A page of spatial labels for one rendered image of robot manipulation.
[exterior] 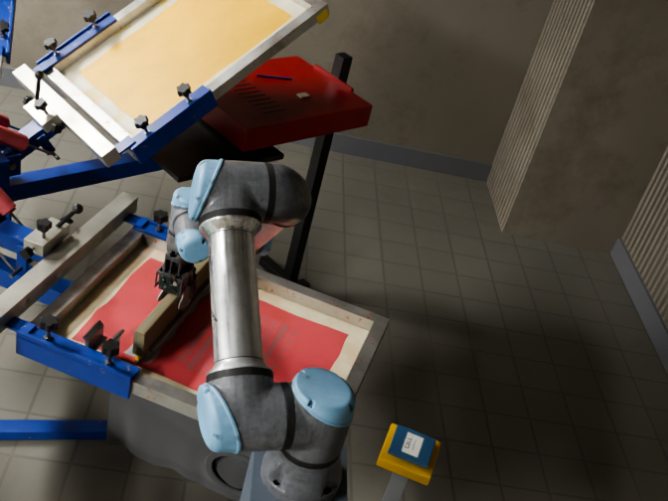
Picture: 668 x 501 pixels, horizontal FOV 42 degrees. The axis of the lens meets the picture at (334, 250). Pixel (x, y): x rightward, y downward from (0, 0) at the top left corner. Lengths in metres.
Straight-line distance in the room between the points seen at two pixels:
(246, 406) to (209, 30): 1.74
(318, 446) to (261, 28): 1.70
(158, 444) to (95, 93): 1.20
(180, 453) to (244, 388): 0.85
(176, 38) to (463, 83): 2.61
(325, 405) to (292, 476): 0.17
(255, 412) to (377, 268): 2.99
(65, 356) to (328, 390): 0.81
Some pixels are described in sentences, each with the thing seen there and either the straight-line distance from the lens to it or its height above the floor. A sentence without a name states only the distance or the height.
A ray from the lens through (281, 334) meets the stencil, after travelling 2.32.
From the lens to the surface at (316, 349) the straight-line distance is 2.30.
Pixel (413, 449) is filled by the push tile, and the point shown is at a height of 0.97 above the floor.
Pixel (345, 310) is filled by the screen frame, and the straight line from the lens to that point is 2.40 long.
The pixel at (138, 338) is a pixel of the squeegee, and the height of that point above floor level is 1.03.
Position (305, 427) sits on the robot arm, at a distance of 1.48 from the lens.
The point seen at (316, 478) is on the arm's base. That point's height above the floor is 1.26.
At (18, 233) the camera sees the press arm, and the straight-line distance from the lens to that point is 2.42.
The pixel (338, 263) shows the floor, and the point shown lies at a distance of 4.34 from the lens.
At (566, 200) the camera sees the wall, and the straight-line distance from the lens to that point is 5.03.
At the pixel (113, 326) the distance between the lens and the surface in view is 2.26.
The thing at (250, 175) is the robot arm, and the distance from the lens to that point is 1.59.
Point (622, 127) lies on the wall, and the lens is 4.89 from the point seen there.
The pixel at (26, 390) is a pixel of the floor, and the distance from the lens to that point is 3.44.
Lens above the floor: 2.43
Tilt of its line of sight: 33 degrees down
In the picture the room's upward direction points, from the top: 15 degrees clockwise
